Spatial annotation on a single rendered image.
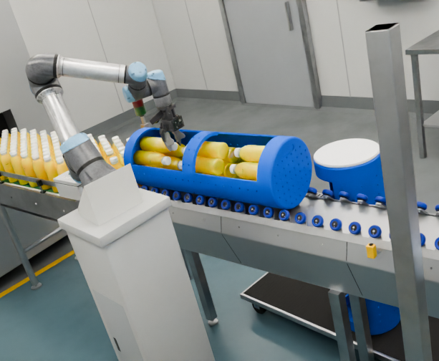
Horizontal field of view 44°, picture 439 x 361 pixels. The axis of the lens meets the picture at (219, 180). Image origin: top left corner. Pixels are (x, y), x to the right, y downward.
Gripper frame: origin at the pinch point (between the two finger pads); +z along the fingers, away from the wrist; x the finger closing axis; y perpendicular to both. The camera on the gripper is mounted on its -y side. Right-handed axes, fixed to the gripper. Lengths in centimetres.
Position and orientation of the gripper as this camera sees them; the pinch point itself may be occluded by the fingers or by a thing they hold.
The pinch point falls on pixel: (173, 145)
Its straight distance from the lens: 250.9
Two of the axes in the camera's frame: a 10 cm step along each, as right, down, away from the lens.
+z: 2.5, 8.9, 3.9
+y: 7.4, 0.9, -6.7
